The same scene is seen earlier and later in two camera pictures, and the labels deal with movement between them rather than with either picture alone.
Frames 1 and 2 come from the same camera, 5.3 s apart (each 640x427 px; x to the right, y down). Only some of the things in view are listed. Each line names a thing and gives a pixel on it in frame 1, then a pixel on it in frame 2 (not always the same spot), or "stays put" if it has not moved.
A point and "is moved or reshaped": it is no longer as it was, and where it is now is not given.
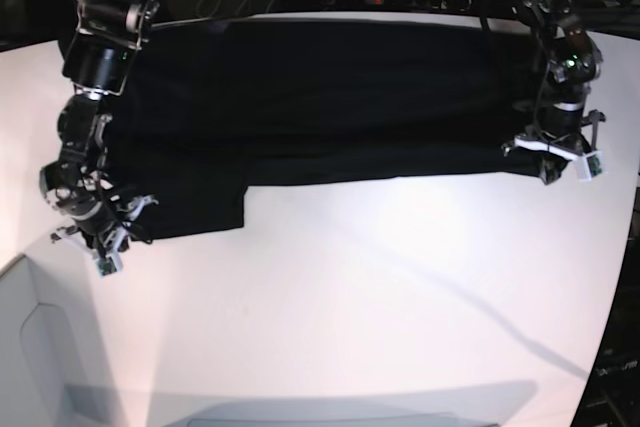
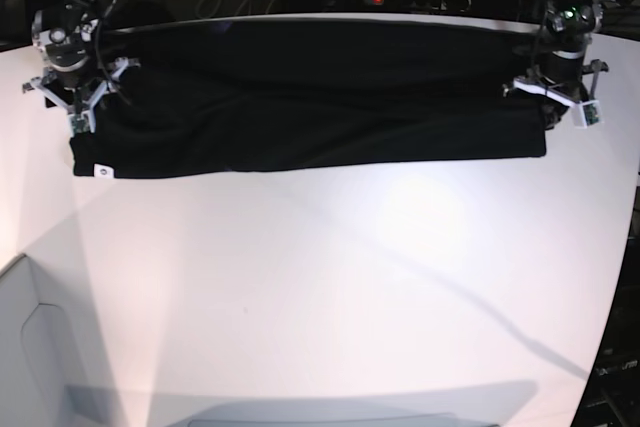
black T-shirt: [216, 105] is moved or reshaped
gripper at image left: [104, 231] → [75, 83]
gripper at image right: [565, 136] → [565, 80]
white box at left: [36, 380] stays put
